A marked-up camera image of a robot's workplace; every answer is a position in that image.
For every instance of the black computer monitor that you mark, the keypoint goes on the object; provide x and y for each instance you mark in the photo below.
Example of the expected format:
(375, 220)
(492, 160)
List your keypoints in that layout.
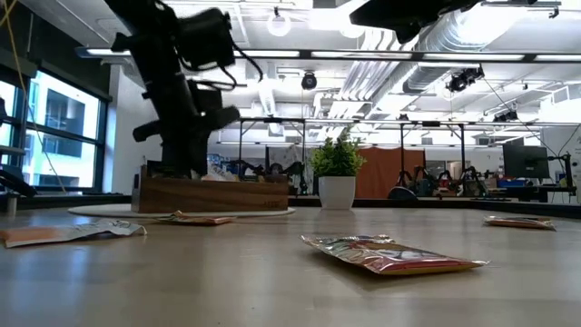
(526, 161)

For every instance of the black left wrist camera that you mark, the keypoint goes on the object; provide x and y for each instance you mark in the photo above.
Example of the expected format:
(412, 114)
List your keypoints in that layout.
(206, 38)

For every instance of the black background robot arm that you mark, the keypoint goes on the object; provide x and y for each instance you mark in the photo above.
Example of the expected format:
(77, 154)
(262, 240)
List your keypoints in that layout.
(295, 175)

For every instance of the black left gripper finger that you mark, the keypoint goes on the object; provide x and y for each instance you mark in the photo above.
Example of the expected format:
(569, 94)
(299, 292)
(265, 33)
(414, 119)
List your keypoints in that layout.
(173, 163)
(194, 163)

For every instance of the yellow red mango tea packet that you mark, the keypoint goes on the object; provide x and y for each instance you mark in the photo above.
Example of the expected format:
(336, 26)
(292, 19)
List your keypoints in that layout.
(390, 259)

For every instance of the white printed tea packet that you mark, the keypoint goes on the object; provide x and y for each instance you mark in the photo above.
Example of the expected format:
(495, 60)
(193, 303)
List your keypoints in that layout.
(220, 175)

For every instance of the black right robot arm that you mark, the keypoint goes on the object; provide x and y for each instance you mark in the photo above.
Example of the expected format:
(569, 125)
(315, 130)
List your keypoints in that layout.
(408, 16)

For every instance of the black ceiling camera rig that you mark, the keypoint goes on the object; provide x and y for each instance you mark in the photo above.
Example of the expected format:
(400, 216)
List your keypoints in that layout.
(463, 79)

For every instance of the orange partition screen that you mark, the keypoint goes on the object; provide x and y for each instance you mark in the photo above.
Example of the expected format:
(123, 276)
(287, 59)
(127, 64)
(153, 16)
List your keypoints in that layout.
(386, 172)

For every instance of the black ceiling camera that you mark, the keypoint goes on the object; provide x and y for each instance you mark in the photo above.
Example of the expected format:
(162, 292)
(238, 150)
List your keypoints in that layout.
(309, 82)

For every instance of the wooden tea box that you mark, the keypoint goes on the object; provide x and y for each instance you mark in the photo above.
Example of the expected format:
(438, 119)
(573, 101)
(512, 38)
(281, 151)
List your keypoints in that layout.
(209, 197)

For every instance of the orange green tea packet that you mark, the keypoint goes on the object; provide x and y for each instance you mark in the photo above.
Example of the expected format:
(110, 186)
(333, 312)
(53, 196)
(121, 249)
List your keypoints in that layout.
(195, 221)

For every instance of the white orange tea packet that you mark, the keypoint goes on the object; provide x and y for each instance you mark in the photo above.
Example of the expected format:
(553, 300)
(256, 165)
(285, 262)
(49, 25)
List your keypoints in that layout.
(68, 232)

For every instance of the white woven round placemat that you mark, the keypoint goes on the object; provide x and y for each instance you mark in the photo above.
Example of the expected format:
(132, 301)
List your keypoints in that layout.
(100, 211)

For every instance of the green plant in white pot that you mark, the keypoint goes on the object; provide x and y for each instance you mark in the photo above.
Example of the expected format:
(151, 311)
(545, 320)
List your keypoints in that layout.
(337, 193)

